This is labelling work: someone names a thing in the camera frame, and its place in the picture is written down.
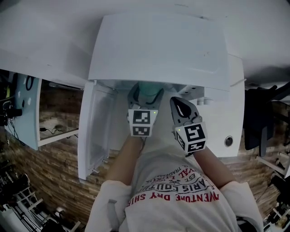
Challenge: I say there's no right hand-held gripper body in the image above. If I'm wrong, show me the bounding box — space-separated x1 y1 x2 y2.
173 115 209 155

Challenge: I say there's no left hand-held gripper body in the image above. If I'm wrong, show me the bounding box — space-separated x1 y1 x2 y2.
126 102 160 138

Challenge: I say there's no green cup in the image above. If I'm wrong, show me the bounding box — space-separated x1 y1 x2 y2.
137 81 164 100

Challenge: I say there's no white microwave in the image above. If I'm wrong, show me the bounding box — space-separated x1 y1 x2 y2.
77 14 231 182

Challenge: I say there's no person's right forearm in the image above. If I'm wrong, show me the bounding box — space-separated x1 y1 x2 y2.
192 146 237 189

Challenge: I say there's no person's left forearm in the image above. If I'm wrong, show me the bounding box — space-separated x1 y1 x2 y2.
105 135 146 187

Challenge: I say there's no white desk with grommet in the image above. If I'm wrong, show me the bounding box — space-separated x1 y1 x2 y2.
108 53 247 159

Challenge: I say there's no black office chair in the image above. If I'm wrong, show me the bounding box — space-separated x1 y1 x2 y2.
243 84 290 157

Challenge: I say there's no person's white printed shirt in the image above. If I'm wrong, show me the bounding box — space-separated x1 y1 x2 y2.
84 144 264 232

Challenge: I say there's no light blue table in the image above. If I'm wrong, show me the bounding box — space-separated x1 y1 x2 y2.
10 72 43 151

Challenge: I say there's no thin grey cable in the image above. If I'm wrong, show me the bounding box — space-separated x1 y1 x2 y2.
229 78 247 87

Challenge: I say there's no black floor cable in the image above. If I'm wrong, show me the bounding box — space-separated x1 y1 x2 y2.
39 127 65 135

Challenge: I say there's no black cable loop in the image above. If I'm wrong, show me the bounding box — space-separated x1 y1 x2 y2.
25 75 35 91

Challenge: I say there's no black headset with cable bundle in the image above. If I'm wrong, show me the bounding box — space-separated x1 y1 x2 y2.
0 99 24 128

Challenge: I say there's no white wire rack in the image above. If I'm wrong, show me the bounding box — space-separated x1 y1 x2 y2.
0 171 81 232

